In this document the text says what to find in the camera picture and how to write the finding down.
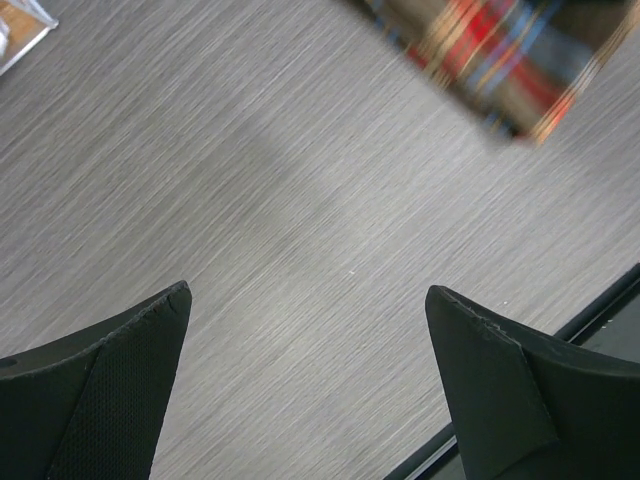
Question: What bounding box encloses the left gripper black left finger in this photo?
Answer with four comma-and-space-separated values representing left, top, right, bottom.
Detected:
1, 281, 192, 479

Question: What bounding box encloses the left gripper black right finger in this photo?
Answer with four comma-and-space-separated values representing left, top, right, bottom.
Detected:
425, 285, 639, 479

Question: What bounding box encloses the plaid flannel long sleeve shirt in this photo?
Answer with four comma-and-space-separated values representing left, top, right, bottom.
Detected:
358, 0, 639, 143

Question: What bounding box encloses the white wire wooden shelf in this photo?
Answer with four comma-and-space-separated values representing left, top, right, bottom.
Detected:
0, 0, 59, 74

